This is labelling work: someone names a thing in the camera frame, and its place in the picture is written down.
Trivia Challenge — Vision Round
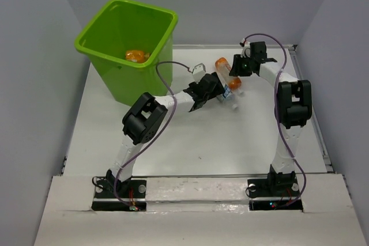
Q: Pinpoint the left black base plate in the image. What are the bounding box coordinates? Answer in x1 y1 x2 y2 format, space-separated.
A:
92 176 147 212

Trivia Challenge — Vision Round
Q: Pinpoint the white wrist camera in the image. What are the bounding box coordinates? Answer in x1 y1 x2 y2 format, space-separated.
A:
191 63 206 83
240 39 251 58

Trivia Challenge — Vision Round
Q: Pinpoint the small orange juice bottle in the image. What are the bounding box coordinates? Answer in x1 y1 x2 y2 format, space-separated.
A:
125 50 150 64

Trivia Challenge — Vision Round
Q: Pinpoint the clear bottle green white label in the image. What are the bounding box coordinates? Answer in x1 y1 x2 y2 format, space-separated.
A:
216 85 238 111

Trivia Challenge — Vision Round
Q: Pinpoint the orange capped orange label bottle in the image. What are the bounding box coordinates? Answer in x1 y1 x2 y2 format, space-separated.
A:
215 57 242 92

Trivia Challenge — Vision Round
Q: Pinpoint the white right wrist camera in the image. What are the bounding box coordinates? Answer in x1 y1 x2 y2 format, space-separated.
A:
240 39 251 58

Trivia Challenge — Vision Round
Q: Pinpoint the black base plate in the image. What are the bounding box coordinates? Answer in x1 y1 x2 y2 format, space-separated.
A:
92 176 147 212
245 179 303 211

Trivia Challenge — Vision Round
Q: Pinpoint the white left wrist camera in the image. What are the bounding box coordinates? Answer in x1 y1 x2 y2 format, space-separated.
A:
191 63 206 83

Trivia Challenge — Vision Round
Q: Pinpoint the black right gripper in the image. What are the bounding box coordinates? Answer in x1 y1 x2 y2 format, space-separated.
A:
229 55 254 77

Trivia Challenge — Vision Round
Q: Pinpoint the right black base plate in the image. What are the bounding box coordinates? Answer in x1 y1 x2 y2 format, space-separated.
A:
245 179 303 211

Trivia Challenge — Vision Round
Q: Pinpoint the green plastic bin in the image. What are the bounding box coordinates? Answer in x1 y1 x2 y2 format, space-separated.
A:
74 0 178 105

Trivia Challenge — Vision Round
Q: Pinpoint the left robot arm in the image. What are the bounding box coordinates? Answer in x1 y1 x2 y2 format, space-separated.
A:
105 72 224 197

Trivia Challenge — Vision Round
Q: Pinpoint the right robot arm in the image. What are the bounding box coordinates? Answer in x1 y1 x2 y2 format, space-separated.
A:
230 40 312 198

